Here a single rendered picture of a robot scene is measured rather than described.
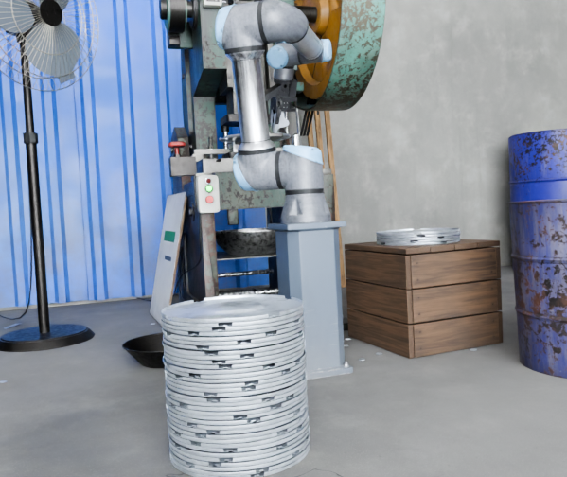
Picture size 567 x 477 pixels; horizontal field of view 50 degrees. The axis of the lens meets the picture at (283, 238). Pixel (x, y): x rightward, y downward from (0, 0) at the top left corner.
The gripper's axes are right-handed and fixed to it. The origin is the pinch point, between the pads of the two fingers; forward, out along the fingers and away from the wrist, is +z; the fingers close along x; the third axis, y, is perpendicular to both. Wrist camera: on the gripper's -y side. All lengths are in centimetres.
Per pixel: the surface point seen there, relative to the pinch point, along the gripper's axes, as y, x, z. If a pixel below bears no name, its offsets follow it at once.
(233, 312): -46, -119, -1
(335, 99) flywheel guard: 32.6, 18.0, -7.6
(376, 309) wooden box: 21, -62, 44
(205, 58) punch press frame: -21.6, 26.1, -21.6
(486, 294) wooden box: 54, -75, 33
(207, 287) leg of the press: -29, -26, 51
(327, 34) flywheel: 33, 36, -31
